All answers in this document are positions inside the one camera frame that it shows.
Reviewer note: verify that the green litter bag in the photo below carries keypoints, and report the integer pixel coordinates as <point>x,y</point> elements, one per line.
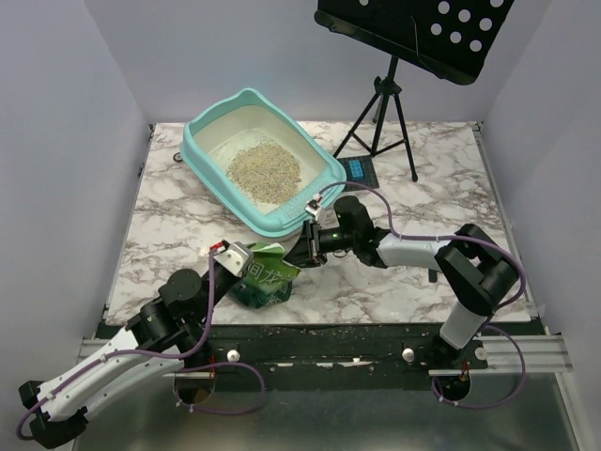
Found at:
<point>268,279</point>

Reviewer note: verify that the teal cat litter box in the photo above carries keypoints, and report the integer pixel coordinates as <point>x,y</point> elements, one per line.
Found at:
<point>213,139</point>

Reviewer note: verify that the black tripod stand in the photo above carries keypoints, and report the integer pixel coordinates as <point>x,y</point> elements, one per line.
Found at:
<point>386,90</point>

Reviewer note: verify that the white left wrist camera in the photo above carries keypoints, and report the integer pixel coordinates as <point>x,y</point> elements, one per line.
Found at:
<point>234,257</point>

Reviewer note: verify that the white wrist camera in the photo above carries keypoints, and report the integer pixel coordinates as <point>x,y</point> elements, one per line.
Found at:
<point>315,209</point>
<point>234,257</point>

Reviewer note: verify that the black bag clip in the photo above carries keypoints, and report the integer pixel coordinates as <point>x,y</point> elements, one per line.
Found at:
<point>433,276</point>

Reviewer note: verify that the black lego baseplate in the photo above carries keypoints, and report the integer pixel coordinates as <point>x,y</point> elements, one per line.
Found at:
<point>371,178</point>

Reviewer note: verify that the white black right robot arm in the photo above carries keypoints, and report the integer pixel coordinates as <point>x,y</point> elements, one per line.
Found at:
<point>479,273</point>

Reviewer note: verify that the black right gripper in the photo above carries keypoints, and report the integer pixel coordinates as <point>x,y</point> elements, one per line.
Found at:
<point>306,244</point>

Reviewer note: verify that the beige litter pile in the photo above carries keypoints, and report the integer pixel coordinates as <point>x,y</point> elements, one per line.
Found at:
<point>267,173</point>

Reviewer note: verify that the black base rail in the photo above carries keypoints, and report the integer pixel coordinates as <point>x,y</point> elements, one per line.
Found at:
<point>343,357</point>

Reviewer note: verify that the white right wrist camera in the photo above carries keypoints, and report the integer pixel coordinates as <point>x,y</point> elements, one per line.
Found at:
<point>315,209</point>

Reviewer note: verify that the black music stand tray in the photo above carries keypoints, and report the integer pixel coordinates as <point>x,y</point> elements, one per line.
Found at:
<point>449,39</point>

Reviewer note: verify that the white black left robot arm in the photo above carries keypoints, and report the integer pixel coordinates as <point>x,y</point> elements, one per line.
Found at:
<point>168,333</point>

